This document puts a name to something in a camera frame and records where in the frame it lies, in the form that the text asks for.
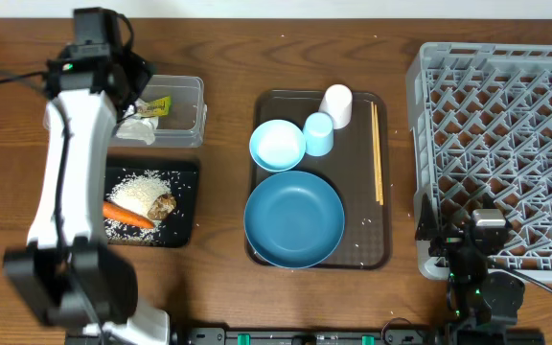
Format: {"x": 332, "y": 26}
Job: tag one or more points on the wooden chopstick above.
{"x": 373, "y": 143}
{"x": 378, "y": 167}

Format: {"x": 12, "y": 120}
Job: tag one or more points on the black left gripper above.
{"x": 135, "y": 67}

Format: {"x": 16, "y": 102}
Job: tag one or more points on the white rice pile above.
{"x": 136, "y": 191}

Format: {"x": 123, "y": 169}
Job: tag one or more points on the grey dishwasher rack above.
{"x": 481, "y": 119}

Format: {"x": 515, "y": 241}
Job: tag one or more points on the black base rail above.
{"x": 218, "y": 336}

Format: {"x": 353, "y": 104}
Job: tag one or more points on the black food waste tray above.
{"x": 178, "y": 230}

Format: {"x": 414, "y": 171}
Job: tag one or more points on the clear plastic bin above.
{"x": 183, "y": 127}

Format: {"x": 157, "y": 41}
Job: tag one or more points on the dark blue plate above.
{"x": 294, "y": 220}

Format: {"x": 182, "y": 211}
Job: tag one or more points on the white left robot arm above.
{"x": 66, "y": 274}

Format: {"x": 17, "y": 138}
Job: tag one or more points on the dark brown serving tray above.
{"x": 349, "y": 169}

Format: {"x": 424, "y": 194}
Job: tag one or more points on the orange carrot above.
{"x": 115, "y": 212}

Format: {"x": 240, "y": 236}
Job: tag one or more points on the white napkin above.
{"x": 134, "y": 126}

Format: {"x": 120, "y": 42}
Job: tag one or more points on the pink plastic cup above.
{"x": 337, "y": 103}

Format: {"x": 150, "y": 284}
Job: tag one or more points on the light blue plastic bowl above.
{"x": 277, "y": 145}

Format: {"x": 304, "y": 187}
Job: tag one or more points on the brown food scrap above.
{"x": 162, "y": 207}

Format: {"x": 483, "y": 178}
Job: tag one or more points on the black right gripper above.
{"x": 428, "y": 229}

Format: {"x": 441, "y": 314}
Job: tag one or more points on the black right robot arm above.
{"x": 485, "y": 303}

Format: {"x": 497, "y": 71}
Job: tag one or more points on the light blue plastic cup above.
{"x": 318, "y": 131}

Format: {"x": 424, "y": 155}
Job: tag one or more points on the yellow green snack wrapper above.
{"x": 157, "y": 108}

